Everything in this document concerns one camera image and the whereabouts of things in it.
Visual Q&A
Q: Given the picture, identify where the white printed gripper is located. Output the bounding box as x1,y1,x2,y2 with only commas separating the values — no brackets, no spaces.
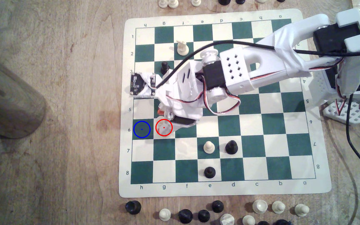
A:
154,60,207,135

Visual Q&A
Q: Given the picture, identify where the tall white chess piece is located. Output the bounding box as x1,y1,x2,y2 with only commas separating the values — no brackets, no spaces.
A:
156,120,172,136

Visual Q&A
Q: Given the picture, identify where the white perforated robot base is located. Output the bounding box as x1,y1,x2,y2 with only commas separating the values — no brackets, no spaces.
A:
322,98,360,125

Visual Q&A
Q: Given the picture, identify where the black chess rook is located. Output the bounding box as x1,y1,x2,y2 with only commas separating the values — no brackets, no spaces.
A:
125,201,142,215

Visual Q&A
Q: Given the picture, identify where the black chess knight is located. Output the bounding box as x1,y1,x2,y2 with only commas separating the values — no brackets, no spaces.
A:
178,209,193,224

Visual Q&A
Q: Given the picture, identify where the green white chess mat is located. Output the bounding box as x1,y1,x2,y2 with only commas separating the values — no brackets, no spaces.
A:
118,8,332,198

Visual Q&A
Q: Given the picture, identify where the white chess knight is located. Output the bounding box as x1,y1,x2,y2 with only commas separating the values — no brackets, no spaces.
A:
220,213,235,225

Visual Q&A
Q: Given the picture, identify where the white pawn on f2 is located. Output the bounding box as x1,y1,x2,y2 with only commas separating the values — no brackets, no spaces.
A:
176,40,190,57

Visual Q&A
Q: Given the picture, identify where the taped camera circuit board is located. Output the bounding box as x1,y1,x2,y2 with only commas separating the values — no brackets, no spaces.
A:
129,72,157,98

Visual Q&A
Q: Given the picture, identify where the red white black servo wire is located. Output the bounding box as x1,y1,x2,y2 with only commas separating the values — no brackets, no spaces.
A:
164,89,242,117

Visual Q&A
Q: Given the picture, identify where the black camera cable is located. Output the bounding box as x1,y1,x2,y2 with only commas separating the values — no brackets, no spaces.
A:
155,40,360,89

